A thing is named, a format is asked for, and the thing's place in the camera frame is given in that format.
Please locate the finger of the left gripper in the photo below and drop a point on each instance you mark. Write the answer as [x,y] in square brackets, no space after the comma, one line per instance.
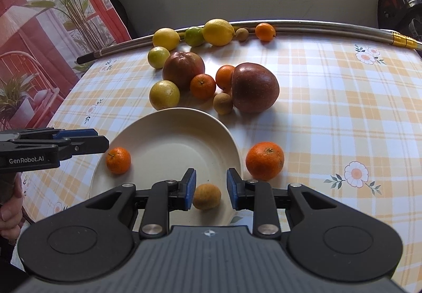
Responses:
[87,145]
[69,133]

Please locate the cream round plate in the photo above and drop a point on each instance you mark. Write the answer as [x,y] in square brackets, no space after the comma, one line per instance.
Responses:
[163,145]

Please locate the yellow-green round citrus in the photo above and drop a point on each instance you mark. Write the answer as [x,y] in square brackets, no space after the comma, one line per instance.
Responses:
[164,94]

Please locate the large orange tangerine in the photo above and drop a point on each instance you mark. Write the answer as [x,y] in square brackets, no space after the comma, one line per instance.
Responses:
[265,160]

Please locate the red floral curtain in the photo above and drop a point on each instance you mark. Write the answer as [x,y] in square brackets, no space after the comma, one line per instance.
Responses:
[41,41]

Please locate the small tangerine near pole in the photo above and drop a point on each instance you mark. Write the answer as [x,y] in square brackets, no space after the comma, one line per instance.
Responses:
[265,32]

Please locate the tangerine front of apples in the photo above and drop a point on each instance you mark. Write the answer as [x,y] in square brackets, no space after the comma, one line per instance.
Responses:
[203,87]

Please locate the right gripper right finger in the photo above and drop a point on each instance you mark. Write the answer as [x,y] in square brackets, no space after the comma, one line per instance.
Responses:
[255,196]

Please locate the small brown longan by pole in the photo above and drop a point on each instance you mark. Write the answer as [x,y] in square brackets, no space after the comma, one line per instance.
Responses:
[241,34]

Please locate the tangerine behind apple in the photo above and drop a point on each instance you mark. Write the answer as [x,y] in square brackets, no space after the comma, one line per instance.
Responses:
[223,77]

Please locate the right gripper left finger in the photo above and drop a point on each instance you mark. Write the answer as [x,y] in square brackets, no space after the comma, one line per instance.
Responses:
[163,198]

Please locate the yellow-green citrus far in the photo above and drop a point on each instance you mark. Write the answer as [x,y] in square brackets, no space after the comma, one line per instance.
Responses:
[157,57]

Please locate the yellow lemon left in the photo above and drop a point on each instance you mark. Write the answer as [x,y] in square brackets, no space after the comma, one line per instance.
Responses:
[167,38]

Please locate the long metal pole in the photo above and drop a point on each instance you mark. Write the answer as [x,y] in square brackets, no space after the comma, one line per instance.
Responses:
[285,27]

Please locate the brown longan beside apple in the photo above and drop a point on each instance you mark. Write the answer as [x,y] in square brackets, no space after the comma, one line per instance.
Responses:
[222,103]

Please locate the small brown longan fruit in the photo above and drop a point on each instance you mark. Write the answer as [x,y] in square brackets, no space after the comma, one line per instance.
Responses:
[207,196]

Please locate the large yellow lemon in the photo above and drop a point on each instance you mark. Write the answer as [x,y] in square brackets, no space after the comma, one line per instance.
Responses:
[218,32]

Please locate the small orange tangerine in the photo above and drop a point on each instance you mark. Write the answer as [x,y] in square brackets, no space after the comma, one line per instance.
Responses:
[118,160]

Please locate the checked floral tablecloth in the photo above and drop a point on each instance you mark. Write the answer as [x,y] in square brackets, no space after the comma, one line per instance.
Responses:
[348,118]

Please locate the large dark red apple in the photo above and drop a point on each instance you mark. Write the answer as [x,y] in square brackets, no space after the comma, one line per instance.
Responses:
[254,88]

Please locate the person's left hand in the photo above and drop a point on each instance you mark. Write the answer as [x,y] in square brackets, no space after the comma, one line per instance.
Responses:
[11,213]

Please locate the green lime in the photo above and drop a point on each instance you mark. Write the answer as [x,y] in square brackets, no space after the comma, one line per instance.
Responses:
[194,36]

